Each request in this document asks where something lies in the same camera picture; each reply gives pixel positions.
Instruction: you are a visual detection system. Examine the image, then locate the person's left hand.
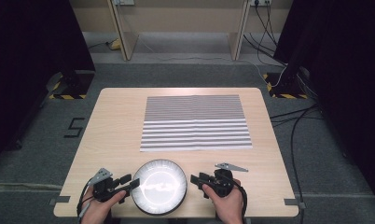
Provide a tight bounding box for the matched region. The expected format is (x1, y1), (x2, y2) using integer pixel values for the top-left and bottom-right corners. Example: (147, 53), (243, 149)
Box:
(80, 186), (128, 224)

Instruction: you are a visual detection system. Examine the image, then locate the person's right hand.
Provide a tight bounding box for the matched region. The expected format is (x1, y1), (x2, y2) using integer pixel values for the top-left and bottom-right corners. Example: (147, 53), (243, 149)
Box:
(201, 178), (244, 224)

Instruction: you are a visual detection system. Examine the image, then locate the dark curtain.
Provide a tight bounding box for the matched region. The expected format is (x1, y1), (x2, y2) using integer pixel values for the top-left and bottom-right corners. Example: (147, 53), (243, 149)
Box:
(0, 0), (96, 167)
(272, 0), (375, 214)

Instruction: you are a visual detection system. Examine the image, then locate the grey striped placemat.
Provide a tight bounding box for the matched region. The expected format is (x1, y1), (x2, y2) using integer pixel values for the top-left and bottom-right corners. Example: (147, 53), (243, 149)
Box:
(139, 94), (254, 153)

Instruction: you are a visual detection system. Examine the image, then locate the black power cable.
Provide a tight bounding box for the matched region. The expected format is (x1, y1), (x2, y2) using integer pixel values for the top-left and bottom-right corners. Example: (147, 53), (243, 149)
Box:
(254, 4), (279, 48)
(243, 32), (287, 68)

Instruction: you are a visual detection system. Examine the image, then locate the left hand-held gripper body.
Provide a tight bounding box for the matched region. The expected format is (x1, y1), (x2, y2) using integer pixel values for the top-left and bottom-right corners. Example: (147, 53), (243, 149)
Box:
(88, 167), (129, 203)

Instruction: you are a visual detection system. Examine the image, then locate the grey tape piece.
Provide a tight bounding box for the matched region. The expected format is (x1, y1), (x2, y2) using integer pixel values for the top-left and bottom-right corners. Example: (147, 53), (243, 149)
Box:
(284, 198), (307, 210)
(48, 195), (71, 206)

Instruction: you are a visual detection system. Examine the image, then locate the long black floor cable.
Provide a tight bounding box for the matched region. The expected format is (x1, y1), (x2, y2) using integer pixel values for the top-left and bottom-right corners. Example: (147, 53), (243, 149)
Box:
(289, 105), (319, 224)

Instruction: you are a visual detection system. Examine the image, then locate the white deep plate dark rim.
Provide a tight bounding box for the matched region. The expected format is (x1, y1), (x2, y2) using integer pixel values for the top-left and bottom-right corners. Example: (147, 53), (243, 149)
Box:
(132, 159), (188, 213)

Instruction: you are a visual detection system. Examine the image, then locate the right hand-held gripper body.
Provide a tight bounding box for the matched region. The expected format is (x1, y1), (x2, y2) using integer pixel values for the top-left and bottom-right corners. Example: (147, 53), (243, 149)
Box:
(206, 162), (249, 198)

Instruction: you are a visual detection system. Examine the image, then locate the black yellow striped stand base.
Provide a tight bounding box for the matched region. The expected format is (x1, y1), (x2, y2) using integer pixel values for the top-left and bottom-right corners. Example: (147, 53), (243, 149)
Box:
(262, 72), (310, 100)
(48, 71), (95, 101)

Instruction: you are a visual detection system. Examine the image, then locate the light wooden desk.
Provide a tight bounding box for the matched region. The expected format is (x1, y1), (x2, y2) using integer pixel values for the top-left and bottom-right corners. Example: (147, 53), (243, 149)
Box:
(68, 0), (294, 62)

